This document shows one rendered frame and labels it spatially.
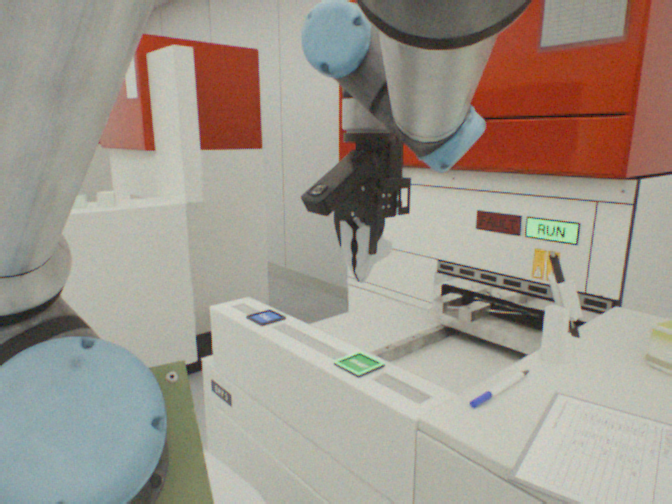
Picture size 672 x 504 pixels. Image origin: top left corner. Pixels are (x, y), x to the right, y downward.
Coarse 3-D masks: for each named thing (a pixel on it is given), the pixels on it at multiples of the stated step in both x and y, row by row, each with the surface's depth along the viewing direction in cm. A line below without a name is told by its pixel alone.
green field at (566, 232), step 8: (528, 224) 111; (536, 224) 109; (544, 224) 108; (552, 224) 107; (560, 224) 105; (568, 224) 104; (576, 224) 103; (528, 232) 111; (536, 232) 110; (544, 232) 108; (552, 232) 107; (560, 232) 106; (568, 232) 104; (576, 232) 103; (568, 240) 105
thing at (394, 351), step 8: (432, 328) 117; (440, 328) 118; (448, 328) 119; (408, 336) 113; (416, 336) 113; (424, 336) 113; (432, 336) 116; (440, 336) 118; (392, 344) 108; (400, 344) 108; (408, 344) 110; (416, 344) 112; (424, 344) 114; (376, 352) 104; (384, 352) 105; (392, 352) 107; (400, 352) 109; (408, 352) 110; (392, 360) 107
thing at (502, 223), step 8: (480, 216) 120; (488, 216) 118; (496, 216) 117; (504, 216) 115; (512, 216) 114; (480, 224) 120; (488, 224) 119; (496, 224) 117; (504, 224) 115; (512, 224) 114; (512, 232) 114
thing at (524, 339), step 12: (432, 312) 121; (456, 312) 120; (444, 324) 119; (456, 324) 116; (468, 324) 114; (480, 324) 112; (492, 324) 112; (504, 324) 112; (516, 324) 112; (480, 336) 112; (492, 336) 109; (504, 336) 107; (516, 336) 106; (528, 336) 106; (540, 336) 106; (516, 348) 105; (528, 348) 103; (540, 348) 101
